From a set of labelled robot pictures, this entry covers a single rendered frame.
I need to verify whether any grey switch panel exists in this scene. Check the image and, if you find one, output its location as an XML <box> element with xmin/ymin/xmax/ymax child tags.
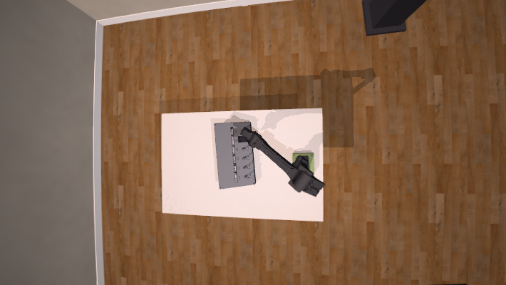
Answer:
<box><xmin>214</xmin><ymin>122</ymin><xmax>256</xmax><ymax>189</ymax></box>

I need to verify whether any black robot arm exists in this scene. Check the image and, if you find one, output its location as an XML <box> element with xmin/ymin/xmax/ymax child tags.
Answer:
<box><xmin>238</xmin><ymin>127</ymin><xmax>325</xmax><ymax>197</ymax></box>

